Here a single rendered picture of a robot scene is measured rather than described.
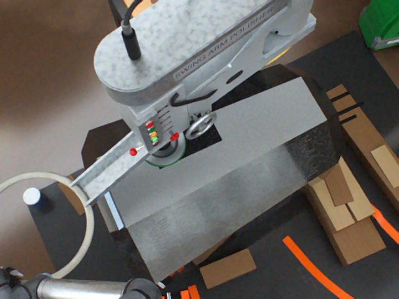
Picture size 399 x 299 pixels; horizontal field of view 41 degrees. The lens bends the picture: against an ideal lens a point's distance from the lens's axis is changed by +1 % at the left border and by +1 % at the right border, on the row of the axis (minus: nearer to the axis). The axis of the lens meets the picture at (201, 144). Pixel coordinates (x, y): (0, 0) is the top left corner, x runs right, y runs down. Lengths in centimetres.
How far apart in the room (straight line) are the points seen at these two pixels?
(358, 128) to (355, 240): 68
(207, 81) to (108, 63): 44
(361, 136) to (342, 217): 56
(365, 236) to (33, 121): 216
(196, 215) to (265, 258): 86
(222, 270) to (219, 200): 70
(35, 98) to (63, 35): 48
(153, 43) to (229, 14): 26
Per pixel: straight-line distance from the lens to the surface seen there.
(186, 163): 240
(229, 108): 248
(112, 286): 180
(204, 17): 168
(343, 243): 314
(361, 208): 310
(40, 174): 239
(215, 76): 193
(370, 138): 335
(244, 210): 251
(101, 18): 381
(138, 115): 172
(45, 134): 353
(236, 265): 305
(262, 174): 246
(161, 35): 166
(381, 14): 352
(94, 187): 233
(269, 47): 215
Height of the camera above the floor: 317
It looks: 72 degrees down
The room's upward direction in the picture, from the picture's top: 5 degrees counter-clockwise
